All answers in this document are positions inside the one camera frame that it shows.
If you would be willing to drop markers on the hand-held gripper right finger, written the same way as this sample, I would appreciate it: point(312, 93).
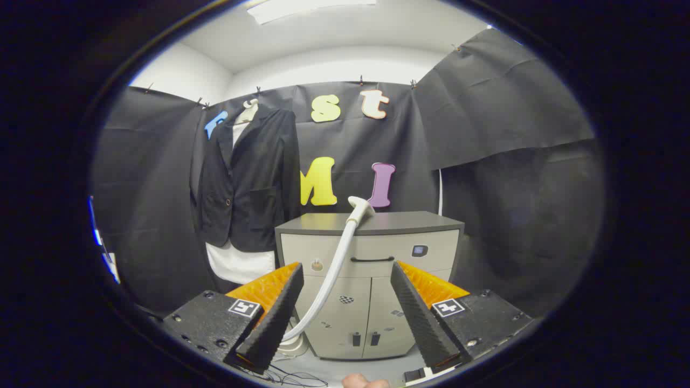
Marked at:
point(423, 323)

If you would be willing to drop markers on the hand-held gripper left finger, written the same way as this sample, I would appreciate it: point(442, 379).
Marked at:
point(272, 323)

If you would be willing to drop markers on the white shirt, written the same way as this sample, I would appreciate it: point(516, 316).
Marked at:
point(237, 264)

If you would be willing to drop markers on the cream garment steamer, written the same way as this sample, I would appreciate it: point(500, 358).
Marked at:
point(345, 245)

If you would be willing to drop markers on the black suit jacket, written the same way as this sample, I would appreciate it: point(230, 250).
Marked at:
point(259, 178)

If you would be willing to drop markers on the cream clothes hanger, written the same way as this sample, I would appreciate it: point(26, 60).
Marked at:
point(249, 113)

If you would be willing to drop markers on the grey cabinet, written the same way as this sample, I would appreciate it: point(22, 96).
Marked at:
point(377, 253)

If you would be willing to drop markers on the black backdrop cloth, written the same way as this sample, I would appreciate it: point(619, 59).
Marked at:
point(485, 108)

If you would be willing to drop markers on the large ceiling light panel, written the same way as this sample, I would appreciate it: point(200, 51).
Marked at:
point(302, 8)

